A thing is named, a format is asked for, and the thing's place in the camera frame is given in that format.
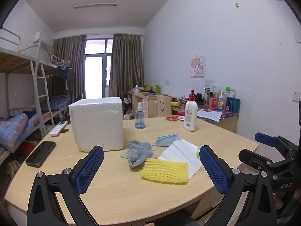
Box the white metal bunk bed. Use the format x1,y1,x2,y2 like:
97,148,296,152
0,27,73,170

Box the white lotion bottle red pump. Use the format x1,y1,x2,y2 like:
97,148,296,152
184,90,198,132

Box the wooden chair with smiley face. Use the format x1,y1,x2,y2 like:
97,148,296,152
156,95,172,118

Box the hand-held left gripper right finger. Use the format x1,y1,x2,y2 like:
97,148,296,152
199,145,278,226

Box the white air conditioner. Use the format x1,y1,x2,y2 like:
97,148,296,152
33,32,51,50

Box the blue spray bottle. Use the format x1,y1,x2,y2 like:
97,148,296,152
135,102,145,129

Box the wooden desk with drawers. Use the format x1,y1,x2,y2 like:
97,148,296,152
128,91,177,118

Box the beige cloth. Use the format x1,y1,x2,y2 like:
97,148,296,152
5,160,21,178

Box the glass balcony door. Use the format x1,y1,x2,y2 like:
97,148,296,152
83,39,114,99

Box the white remote control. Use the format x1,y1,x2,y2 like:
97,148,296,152
49,121,68,136

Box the desk with printed cloth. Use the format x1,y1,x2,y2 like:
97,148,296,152
172,101,240,133

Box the folded dark blue bedding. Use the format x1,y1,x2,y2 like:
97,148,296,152
39,95,71,112

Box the blue plaid quilt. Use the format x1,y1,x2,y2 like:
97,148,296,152
0,112,39,152

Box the pink cartoon wall poster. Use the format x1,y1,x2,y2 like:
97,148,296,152
189,56,204,78

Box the hanging dark clothes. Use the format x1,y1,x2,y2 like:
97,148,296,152
58,66,74,91

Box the printed paper sheet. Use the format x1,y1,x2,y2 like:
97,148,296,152
197,109,223,122

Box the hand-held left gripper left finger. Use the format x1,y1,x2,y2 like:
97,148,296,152
27,145,104,226

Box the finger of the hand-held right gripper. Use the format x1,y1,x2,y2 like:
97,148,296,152
255,132,299,163
238,149,294,177

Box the dark thermos bottle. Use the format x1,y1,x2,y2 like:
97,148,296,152
203,87,211,107

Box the ceiling tube light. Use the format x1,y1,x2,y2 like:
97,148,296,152
74,3,117,9

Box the white foam sheet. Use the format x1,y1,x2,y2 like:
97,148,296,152
158,139,203,178

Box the white foam box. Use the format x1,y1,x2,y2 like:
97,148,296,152
69,97,124,152

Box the brown curtain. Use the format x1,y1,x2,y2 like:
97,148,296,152
51,35,87,99
109,33,144,97

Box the white bunk bed ladder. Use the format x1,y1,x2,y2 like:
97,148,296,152
30,60,55,138

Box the red bag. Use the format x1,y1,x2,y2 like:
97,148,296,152
17,141,36,157

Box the black smartphone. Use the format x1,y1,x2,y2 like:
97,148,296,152
25,141,57,167

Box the yellow foam net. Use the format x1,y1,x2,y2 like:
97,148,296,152
141,158,189,184

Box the row of toiletry bottles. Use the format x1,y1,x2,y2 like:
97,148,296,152
208,86,241,113

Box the person's right hand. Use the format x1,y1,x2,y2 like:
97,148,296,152
273,192,285,210

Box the grey sock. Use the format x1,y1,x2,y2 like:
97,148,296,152
121,140,157,169

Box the blue face mask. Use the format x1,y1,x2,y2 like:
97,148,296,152
151,133,181,150

